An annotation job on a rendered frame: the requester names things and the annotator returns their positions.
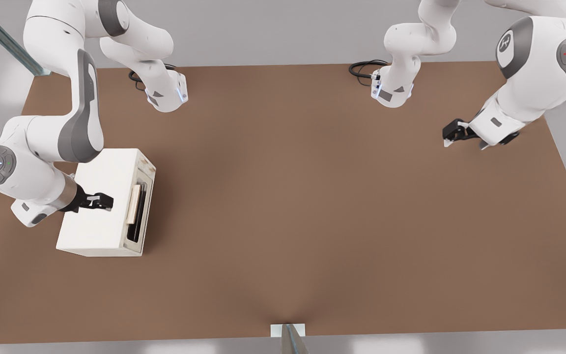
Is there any silver frame post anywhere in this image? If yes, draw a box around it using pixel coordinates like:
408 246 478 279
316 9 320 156
0 0 52 77
270 323 311 354

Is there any black cable loop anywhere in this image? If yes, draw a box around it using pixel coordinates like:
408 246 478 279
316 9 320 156
128 63 178 92
348 60 390 88

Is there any oven door with pale handle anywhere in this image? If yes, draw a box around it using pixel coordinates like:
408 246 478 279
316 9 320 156
123 175 155 254

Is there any white oven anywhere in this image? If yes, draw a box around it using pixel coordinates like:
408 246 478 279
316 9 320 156
56 148 156 258

